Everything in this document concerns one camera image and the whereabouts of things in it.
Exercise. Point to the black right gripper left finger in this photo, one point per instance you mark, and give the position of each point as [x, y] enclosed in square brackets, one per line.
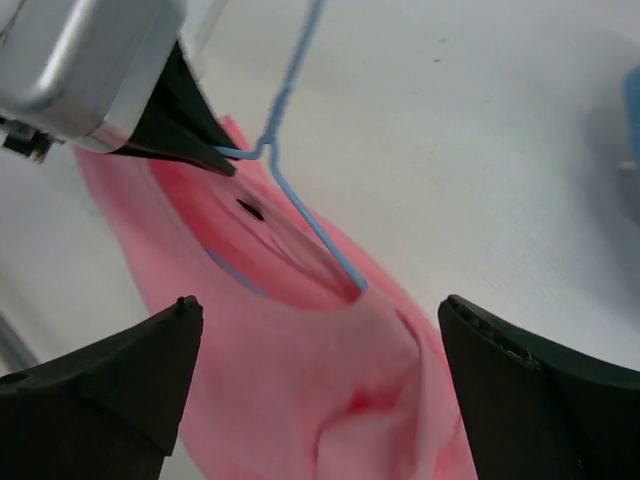
[110, 410]

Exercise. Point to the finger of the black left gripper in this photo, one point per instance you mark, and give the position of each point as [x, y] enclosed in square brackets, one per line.
[156, 109]

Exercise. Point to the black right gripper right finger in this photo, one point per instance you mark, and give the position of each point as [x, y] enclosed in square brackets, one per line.
[535, 409]

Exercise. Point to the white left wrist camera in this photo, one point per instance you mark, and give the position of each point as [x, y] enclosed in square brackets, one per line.
[81, 71]

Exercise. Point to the blue t shirt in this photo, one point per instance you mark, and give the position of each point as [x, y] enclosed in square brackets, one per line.
[630, 92]

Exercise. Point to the blue wire hanger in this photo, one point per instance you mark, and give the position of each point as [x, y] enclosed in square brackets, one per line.
[269, 139]

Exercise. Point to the pink t shirt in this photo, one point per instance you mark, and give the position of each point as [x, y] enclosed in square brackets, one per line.
[300, 374]

